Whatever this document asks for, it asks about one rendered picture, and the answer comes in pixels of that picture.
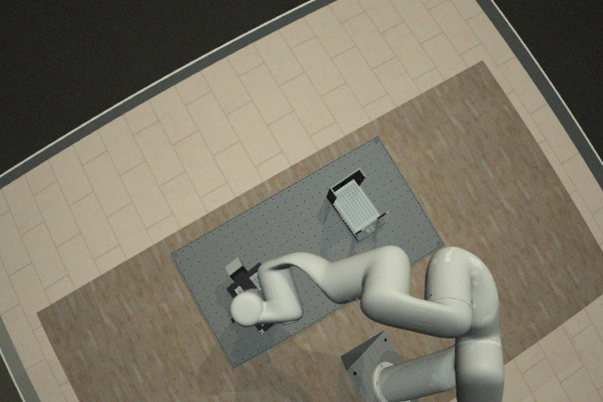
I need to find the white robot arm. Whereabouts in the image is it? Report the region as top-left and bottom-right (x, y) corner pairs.
(225, 245), (504, 402)

